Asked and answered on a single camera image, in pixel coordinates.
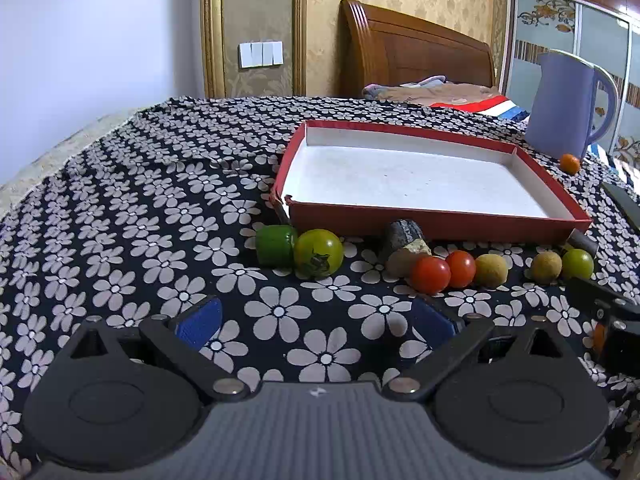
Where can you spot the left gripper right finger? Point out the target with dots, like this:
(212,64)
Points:
(452,339)

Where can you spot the white wall switch panel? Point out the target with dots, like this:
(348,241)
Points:
(260,54)

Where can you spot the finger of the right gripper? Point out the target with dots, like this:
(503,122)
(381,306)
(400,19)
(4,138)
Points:
(599,302)

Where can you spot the striped folded blanket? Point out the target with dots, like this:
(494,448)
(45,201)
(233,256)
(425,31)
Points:
(438,91)

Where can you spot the glass sliding wardrobe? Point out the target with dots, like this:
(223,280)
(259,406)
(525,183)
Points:
(603,32)

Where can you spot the blue plastic pitcher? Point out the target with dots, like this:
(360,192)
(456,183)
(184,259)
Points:
(562,114)

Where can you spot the dark eggplant chunk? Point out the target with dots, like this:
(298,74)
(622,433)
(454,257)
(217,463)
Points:
(580,240)
(405,245)

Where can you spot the gold wall moulding frame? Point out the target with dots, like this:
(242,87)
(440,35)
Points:
(224,24)

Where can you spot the small orange kumquat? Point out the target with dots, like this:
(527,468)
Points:
(569,164)

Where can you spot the tan longan fruit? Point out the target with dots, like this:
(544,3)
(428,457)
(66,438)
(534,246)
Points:
(546,267)
(491,270)

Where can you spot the red white shallow box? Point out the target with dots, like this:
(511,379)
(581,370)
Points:
(355,178)

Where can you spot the large green tomato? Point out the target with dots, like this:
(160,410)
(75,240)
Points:
(318,253)

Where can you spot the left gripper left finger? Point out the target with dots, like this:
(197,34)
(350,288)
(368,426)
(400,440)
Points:
(180,339)

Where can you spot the red cherry tomato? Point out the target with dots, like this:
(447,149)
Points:
(430,275)
(462,268)

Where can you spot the wooden bed headboard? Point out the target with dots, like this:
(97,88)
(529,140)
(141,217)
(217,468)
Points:
(383,46)

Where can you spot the small green tomato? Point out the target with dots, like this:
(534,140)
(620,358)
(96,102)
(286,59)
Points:
(577,263)

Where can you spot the green pepper piece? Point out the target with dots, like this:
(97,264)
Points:
(275,245)

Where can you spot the black smartphone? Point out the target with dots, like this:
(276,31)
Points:
(625,204)

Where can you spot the orange mandarin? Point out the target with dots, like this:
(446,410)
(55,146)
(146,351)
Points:
(598,338)

